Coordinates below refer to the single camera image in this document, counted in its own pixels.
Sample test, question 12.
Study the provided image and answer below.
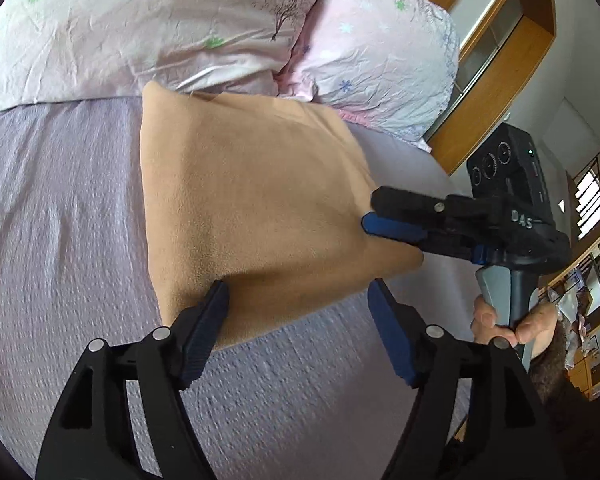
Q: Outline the tan fleece garment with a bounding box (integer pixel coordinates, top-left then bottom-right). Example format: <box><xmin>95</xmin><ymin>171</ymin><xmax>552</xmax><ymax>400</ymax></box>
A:
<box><xmin>140</xmin><ymin>82</ymin><xmax>422</xmax><ymax>348</ymax></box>

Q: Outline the person's right hand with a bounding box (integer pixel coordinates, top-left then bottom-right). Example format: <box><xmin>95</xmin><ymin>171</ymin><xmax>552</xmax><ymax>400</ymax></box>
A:
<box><xmin>471</xmin><ymin>296</ymin><xmax>558</xmax><ymax>359</ymax></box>

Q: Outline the wooden bookshelf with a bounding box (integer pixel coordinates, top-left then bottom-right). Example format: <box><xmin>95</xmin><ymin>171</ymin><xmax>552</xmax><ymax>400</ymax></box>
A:
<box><xmin>541</xmin><ymin>221</ymin><xmax>600</xmax><ymax>400</ymax></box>

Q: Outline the barred window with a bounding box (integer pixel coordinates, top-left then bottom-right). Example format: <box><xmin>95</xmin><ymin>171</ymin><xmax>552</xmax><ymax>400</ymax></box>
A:
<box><xmin>573</xmin><ymin>153</ymin><xmax>600</xmax><ymax>240</ymax></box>

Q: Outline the pink floral pillow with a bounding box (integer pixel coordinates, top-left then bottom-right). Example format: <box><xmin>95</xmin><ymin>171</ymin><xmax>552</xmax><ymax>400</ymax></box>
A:
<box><xmin>277</xmin><ymin>0</ymin><xmax>460</xmax><ymax>150</ymax></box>

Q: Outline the lavender textured bed sheet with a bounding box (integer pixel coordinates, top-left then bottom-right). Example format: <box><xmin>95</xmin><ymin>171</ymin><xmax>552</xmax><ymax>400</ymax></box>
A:
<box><xmin>0</xmin><ymin>94</ymin><xmax>481</xmax><ymax>480</ymax></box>

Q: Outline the wooden headboard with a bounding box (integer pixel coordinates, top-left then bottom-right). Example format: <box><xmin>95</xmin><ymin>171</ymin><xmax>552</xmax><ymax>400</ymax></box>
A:
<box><xmin>429</xmin><ymin>0</ymin><xmax>556</xmax><ymax>174</ymax></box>

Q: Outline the large white floral pillow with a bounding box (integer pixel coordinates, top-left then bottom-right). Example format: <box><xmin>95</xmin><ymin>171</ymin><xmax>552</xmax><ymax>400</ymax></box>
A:
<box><xmin>0</xmin><ymin>0</ymin><xmax>316</xmax><ymax>112</ymax></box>

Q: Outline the black camera box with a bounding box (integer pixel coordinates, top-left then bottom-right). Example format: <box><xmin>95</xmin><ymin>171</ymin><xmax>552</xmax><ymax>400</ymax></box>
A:
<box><xmin>466</xmin><ymin>122</ymin><xmax>555</xmax><ymax>226</ymax></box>

